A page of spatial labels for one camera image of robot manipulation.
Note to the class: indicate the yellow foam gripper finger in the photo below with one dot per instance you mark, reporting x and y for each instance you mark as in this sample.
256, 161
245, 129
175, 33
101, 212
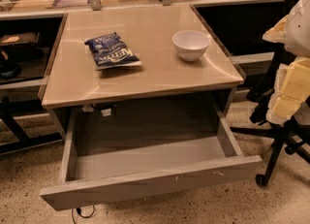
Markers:
291, 90

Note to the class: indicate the grey top drawer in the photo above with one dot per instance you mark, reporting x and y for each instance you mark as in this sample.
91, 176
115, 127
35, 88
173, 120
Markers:
146, 148

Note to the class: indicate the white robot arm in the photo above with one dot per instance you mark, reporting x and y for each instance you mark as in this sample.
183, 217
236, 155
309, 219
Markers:
293, 30

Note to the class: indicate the wooden drawer cabinet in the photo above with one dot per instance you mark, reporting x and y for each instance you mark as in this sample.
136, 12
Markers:
148, 32

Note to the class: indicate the black office chair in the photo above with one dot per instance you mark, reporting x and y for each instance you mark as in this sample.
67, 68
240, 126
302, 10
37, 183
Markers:
293, 136

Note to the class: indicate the long background workbench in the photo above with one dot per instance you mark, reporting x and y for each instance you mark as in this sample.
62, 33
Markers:
239, 24

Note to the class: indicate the white bowl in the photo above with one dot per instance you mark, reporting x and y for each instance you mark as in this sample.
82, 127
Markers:
190, 45

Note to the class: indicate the blue chip bag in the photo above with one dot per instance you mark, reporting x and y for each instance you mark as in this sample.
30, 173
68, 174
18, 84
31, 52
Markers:
109, 51

